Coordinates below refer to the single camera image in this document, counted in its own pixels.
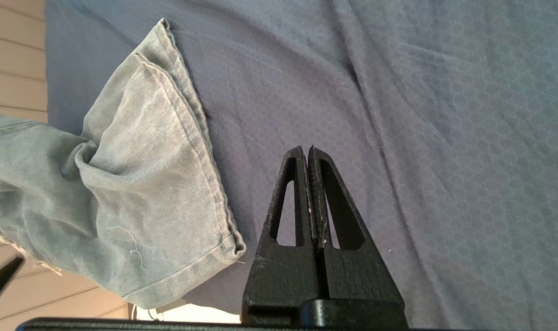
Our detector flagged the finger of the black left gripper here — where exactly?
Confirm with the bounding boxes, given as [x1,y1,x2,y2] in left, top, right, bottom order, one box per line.
[0,255,25,315]

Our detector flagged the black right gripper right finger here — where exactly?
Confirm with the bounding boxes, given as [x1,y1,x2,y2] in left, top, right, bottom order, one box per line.
[308,146,406,330]

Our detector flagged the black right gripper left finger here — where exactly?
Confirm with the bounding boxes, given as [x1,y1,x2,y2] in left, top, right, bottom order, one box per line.
[241,146,320,327]

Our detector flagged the light blue denim shorts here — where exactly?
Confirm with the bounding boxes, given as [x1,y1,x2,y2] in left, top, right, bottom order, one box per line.
[0,17,247,309]

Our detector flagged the blue bed sheet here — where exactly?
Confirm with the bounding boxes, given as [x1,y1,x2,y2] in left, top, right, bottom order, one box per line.
[44,0,558,331]

